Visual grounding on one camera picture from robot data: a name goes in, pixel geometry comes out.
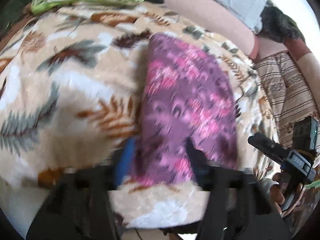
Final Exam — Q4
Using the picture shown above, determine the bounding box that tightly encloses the purple floral garment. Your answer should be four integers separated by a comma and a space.
131, 33, 238, 186

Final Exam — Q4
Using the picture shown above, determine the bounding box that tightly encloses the right hand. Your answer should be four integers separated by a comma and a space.
270, 173, 285, 215

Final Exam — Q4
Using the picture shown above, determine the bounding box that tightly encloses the brown striped pillow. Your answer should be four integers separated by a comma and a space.
255, 52, 319, 148

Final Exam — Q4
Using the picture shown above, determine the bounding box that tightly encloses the cream leaf-pattern fleece blanket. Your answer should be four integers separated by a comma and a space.
1, 2, 279, 235

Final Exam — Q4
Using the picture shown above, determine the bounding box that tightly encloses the dark furry cushion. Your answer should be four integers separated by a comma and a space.
260, 0, 305, 43

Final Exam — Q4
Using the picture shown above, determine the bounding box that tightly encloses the pink bolster pillow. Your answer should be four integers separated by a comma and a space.
164, 0, 259, 60

